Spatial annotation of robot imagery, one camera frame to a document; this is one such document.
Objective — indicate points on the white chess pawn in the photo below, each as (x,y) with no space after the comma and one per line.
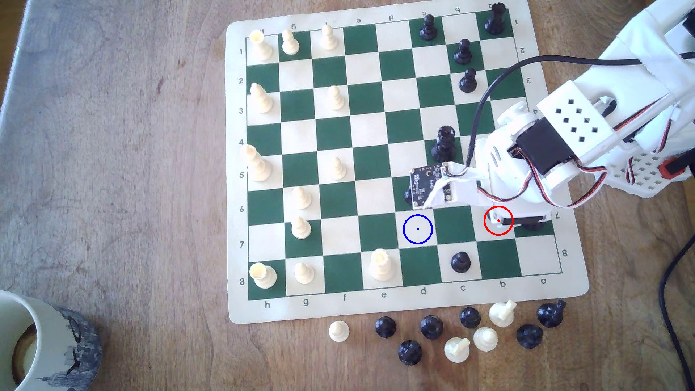
(335,99)
(302,199)
(304,274)
(290,43)
(328,39)
(300,228)
(337,169)
(339,331)
(485,339)

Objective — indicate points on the orange clamp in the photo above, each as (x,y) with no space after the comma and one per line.
(675,166)

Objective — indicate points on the white chess rook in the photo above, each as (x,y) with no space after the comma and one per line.
(263,276)
(261,46)

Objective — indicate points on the black chess knight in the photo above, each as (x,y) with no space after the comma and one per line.
(550,314)

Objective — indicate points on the camera circuit board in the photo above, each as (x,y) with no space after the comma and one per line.
(424,187)

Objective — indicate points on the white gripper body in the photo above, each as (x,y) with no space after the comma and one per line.
(526,220)

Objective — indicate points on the white chess knight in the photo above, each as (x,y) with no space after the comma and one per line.
(456,351)
(501,314)

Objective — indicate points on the green white chess mat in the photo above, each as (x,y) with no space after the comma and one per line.
(369,163)

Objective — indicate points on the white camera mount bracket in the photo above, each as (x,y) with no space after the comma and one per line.
(459,191)

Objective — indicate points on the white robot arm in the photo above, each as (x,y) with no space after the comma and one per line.
(575,117)

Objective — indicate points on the black chess pawn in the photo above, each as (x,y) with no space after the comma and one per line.
(410,353)
(428,28)
(470,317)
(461,263)
(468,81)
(385,327)
(462,52)
(431,327)
(529,336)

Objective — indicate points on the black chess rook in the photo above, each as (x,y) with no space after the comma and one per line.
(495,19)

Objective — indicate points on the printed ceramic mug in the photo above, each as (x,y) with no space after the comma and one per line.
(59,347)

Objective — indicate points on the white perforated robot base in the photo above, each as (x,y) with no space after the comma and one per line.
(643,174)

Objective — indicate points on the black chess queen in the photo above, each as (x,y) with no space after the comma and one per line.
(445,144)

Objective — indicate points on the white chess queen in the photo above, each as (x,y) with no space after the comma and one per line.
(381,266)

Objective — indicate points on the black chess piece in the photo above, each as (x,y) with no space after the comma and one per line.
(408,194)

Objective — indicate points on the white chess bishop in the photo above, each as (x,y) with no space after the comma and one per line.
(261,99)

